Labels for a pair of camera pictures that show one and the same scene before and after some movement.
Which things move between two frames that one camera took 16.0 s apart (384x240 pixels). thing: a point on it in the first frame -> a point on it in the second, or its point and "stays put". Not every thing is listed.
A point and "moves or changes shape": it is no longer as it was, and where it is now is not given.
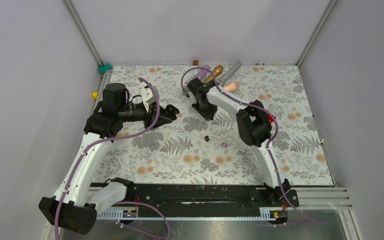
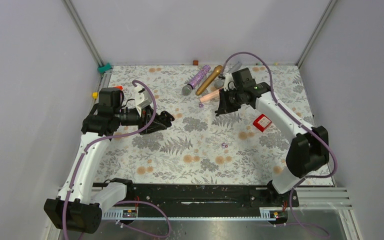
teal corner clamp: [102, 69] stays put
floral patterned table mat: [192, 151] stays put
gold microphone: [218, 71] stays put
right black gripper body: [206, 110] -> [230, 99]
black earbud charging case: [172, 111] moves or changes shape
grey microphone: [226, 76] stays put
